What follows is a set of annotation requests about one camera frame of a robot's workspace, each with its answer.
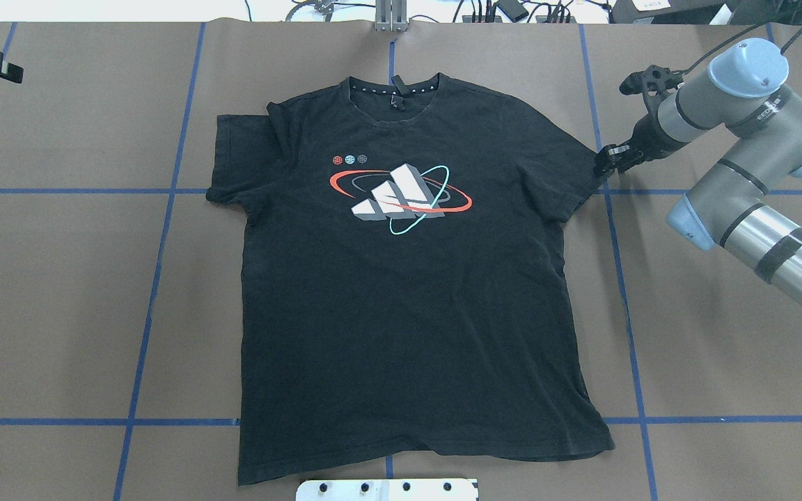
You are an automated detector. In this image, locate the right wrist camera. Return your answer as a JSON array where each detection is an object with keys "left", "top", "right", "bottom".
[{"left": 618, "top": 65, "right": 684, "bottom": 116}]

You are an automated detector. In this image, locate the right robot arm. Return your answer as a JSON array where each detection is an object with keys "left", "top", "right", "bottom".
[{"left": 593, "top": 38, "right": 802, "bottom": 305}]

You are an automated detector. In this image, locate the black graphic t-shirt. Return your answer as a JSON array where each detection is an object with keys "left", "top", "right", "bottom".
[{"left": 206, "top": 74, "right": 615, "bottom": 486}]

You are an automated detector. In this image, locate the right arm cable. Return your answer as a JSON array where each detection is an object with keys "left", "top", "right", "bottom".
[{"left": 679, "top": 0, "right": 802, "bottom": 74}]

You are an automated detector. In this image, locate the aluminium frame post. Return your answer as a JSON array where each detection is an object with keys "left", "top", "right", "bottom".
[{"left": 375, "top": 0, "right": 409, "bottom": 33}]

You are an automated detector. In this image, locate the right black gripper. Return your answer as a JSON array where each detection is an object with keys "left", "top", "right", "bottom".
[{"left": 593, "top": 113, "right": 689, "bottom": 180}]

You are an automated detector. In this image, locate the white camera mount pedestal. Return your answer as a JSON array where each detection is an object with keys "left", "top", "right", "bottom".
[{"left": 295, "top": 478, "right": 480, "bottom": 500}]

